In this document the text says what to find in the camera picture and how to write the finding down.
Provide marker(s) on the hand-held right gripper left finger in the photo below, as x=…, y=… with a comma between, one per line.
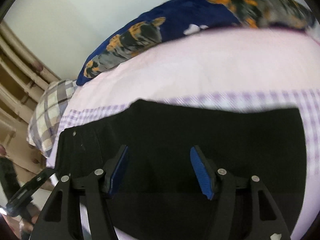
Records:
x=120, y=175

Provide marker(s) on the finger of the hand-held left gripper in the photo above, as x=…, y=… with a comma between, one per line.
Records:
x=30, y=186

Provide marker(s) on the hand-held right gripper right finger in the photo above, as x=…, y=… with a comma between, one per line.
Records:
x=200, y=172

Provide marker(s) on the black pants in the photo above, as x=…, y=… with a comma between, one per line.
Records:
x=162, y=130

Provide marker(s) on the plaid pillow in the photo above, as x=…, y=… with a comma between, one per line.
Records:
x=47, y=120

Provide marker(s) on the beige wooden headboard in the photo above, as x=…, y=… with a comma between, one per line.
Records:
x=15, y=80

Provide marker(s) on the pink purple checked bed sheet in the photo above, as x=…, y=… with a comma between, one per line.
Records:
x=200, y=67

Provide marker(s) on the blue orange printed blanket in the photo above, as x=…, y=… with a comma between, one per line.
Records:
x=180, y=17

